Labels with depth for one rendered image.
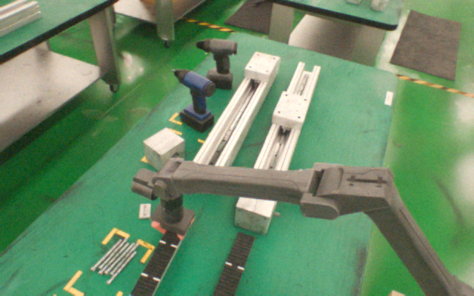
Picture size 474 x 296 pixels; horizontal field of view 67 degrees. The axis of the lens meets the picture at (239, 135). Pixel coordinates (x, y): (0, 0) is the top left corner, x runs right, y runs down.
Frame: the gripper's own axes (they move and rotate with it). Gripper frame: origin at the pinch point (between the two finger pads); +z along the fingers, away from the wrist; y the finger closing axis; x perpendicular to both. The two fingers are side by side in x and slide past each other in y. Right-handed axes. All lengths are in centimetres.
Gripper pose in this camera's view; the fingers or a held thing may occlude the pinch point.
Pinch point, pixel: (174, 233)
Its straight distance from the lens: 106.0
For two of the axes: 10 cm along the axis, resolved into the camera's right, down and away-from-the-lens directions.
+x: -3.2, 6.2, -7.2
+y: -9.4, -2.8, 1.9
